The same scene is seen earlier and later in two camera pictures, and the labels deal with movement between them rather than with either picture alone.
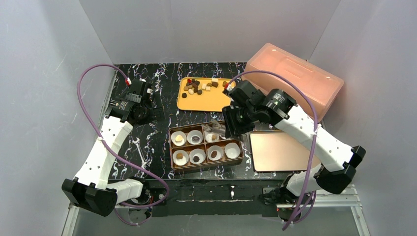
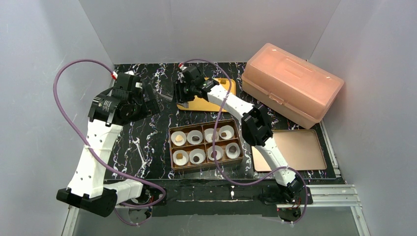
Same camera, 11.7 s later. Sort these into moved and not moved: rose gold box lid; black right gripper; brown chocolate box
Moved: black right gripper
Not moved: rose gold box lid; brown chocolate box
